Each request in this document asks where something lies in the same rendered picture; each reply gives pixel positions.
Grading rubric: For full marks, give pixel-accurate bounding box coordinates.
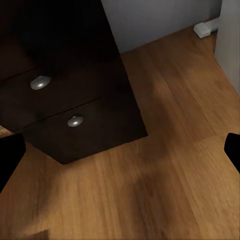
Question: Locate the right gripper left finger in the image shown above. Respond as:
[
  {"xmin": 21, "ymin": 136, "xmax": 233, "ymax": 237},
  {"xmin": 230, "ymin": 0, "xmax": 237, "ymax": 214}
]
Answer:
[{"xmin": 0, "ymin": 133, "xmax": 26, "ymax": 193}]

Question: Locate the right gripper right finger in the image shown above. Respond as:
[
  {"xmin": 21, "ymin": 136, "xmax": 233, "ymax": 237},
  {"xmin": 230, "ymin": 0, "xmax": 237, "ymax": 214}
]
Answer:
[{"xmin": 224, "ymin": 133, "xmax": 240, "ymax": 173}]

